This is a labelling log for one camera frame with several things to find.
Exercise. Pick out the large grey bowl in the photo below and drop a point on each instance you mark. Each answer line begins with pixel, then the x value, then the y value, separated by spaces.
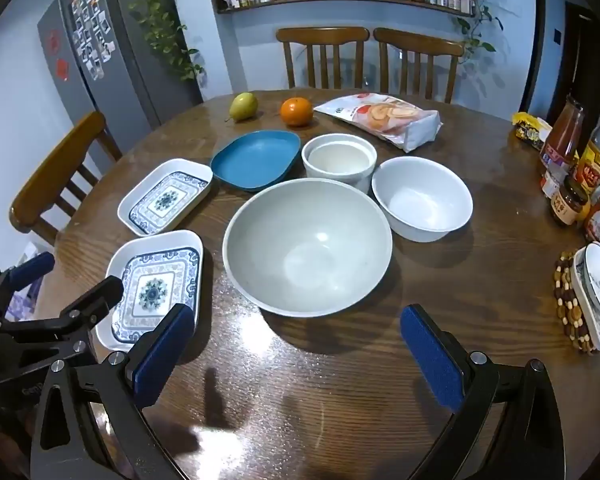
pixel 305 240

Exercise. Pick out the blue patterned rectangular plate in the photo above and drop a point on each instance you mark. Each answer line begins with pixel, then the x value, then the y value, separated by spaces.
pixel 165 197
pixel 150 280

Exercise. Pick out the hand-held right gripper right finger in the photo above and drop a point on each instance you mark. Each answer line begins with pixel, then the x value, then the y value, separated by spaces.
pixel 432 355

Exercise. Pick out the white ramekin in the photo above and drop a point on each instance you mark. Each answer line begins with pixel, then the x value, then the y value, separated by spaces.
pixel 337 157

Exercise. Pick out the brown wooden chair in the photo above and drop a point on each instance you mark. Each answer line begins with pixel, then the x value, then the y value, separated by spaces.
pixel 60 165
pixel 415 42
pixel 320 35

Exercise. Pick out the green pear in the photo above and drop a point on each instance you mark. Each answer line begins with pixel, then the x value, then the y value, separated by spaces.
pixel 243 106

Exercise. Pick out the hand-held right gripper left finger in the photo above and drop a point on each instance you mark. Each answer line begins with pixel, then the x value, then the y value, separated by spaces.
pixel 165 350

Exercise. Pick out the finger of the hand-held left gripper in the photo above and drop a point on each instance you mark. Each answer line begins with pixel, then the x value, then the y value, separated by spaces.
pixel 102 292
pixel 32 266

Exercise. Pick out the yellow snack packet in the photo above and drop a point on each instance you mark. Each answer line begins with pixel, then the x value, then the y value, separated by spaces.
pixel 530 132

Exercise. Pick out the white snack bag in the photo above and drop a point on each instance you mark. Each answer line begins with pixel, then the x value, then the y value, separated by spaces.
pixel 390 117

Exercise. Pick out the green trailing vine plant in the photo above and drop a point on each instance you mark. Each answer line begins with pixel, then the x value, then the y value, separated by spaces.
pixel 155 10

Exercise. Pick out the brown sauce jar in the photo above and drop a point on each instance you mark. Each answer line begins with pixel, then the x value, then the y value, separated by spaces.
pixel 569 202

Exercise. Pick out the grey refrigerator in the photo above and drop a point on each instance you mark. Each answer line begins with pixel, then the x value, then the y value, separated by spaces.
pixel 130 60

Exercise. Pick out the small white label jar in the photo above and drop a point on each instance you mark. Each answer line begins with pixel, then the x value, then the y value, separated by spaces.
pixel 552 184

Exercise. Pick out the yellow label oil bottle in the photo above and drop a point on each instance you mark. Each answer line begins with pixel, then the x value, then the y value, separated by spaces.
pixel 597 155

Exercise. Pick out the green hanging plant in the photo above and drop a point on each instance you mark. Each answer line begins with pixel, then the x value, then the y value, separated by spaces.
pixel 477 30

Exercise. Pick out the orange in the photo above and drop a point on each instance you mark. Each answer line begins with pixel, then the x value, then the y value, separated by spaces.
pixel 296 111

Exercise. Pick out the dark wooden door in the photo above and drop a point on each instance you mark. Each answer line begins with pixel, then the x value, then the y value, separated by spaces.
pixel 587 60

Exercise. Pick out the beaded wooden trivet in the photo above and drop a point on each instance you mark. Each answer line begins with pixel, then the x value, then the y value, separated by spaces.
pixel 565 300

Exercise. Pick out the cluster of fridge photo magnets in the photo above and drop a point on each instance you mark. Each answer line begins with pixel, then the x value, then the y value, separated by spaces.
pixel 92 30

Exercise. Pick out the red sauce bottle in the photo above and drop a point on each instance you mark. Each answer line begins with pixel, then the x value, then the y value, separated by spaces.
pixel 562 135

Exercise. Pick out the white ribbed bowl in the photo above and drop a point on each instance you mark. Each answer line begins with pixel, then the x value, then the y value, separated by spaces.
pixel 420 195

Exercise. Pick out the red paper sticker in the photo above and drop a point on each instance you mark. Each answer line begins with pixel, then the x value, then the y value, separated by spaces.
pixel 62 69
pixel 53 40

